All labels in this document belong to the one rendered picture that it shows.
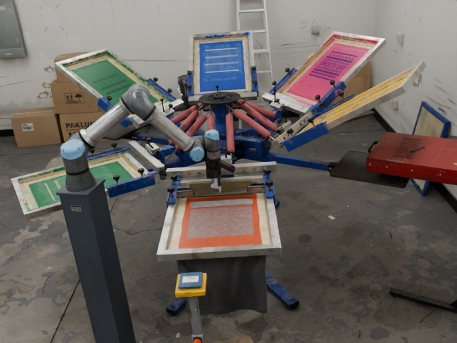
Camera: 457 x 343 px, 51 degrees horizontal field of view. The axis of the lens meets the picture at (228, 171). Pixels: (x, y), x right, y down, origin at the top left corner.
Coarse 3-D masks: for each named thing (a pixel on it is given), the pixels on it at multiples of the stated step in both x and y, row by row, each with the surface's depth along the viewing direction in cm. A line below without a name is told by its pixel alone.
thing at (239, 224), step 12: (252, 204) 267; (228, 216) 257; (240, 216) 256; (252, 216) 255; (228, 228) 246; (240, 228) 246; (252, 228) 245; (228, 240) 236; (240, 240) 235; (252, 240) 235
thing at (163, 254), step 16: (256, 176) 292; (272, 208) 255; (272, 224) 240; (160, 240) 234; (272, 240) 227; (160, 256) 224; (176, 256) 224; (192, 256) 224; (208, 256) 223; (224, 256) 223; (240, 256) 223
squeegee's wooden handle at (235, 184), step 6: (210, 180) 275; (222, 180) 274; (228, 180) 273; (234, 180) 273; (240, 180) 272; (246, 180) 272; (192, 186) 274; (198, 186) 274; (204, 186) 274; (210, 186) 274; (222, 186) 274; (228, 186) 274; (234, 186) 274; (240, 186) 274; (246, 186) 274; (198, 192) 276; (204, 192) 276; (210, 192) 276
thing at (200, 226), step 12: (192, 216) 260; (204, 216) 259; (216, 216) 258; (192, 228) 249; (204, 228) 248; (216, 228) 247; (180, 240) 239; (192, 240) 238; (204, 240) 238; (216, 240) 237
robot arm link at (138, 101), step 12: (132, 96) 235; (144, 96) 236; (132, 108) 236; (144, 108) 234; (156, 108) 238; (144, 120) 238; (156, 120) 237; (168, 120) 241; (168, 132) 241; (180, 132) 243; (180, 144) 245; (192, 144) 246; (192, 156) 246
